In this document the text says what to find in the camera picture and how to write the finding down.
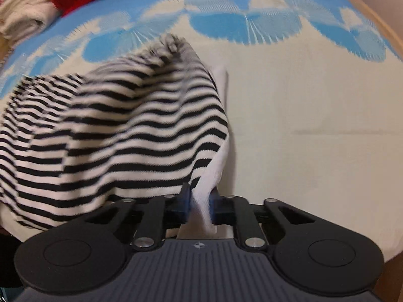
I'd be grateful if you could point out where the striped and white hooded shirt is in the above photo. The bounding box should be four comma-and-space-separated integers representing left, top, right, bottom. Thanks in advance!
0, 33, 237, 237

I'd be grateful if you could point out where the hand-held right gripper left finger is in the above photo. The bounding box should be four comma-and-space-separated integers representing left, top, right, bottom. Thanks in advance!
81, 183, 191, 252

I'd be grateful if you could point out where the blue patterned bed sheet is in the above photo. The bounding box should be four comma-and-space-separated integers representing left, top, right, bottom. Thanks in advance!
0, 0, 403, 260

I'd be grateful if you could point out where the white folded quilt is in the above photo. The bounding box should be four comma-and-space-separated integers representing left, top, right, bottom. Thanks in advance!
0, 0, 59, 41

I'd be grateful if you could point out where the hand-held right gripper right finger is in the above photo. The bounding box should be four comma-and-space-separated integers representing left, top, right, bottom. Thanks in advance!
210, 191, 319, 253

